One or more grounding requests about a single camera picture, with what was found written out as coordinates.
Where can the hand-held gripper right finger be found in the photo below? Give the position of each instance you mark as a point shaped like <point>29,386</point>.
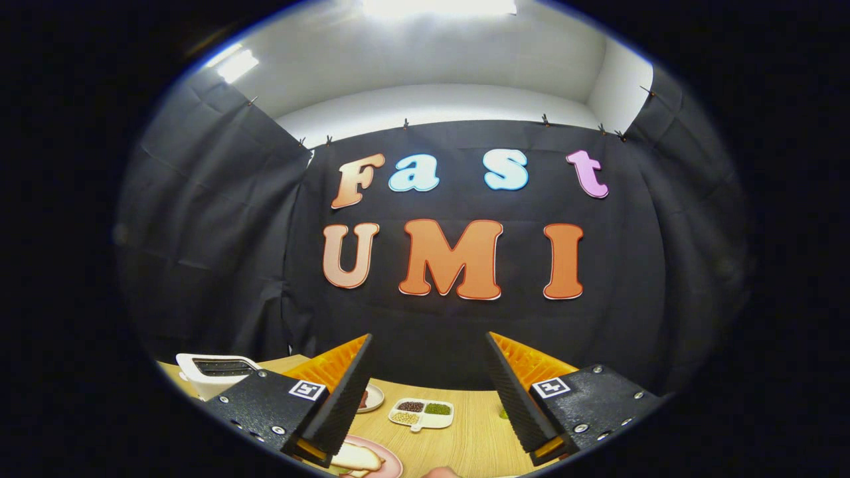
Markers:
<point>514,398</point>

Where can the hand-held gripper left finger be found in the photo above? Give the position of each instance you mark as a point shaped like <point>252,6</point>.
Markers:
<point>345,398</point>

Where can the toasted bread slice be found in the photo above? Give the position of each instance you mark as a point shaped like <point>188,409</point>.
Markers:
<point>358,457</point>

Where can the brown meat piece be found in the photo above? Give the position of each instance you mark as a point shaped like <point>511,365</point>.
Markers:
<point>363,399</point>

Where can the white round plate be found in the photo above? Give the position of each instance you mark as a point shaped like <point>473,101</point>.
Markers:
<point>376,398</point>

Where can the yellow soybeans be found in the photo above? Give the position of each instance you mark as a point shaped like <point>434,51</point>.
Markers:
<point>405,418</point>

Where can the dark red beans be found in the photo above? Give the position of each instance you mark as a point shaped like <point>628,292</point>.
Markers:
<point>411,406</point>

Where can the green mung beans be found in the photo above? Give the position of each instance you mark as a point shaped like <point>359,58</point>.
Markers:
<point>438,409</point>

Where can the pink plate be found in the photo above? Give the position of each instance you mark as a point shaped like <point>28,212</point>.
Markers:
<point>393,459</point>

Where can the white divided dish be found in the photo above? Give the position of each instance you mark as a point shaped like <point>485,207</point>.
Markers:
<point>438,421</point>

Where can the black backdrop cloth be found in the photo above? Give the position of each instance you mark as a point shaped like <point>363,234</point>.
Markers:
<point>431,318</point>

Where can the white toaster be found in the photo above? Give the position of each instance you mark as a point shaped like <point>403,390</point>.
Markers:
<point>199,385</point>

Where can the small ceiling light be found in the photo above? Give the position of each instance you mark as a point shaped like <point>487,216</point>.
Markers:
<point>234,65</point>

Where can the wide ceiling light panel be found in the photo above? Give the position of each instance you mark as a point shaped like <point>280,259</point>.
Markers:
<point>438,5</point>

